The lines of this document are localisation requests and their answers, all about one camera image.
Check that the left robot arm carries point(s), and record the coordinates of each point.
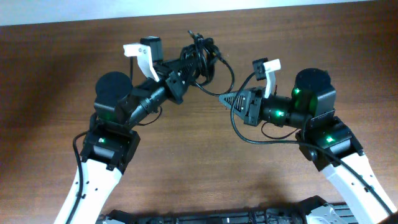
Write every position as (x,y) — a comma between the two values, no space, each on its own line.
(110,142)

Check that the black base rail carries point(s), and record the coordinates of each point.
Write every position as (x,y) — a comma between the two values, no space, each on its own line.
(311,210)

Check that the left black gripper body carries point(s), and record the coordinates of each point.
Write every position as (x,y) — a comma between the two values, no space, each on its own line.
(166,80)

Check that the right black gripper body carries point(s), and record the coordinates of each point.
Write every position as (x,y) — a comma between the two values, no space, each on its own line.
(252,106)

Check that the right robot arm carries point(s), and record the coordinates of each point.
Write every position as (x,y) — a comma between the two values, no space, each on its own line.
(322,137)

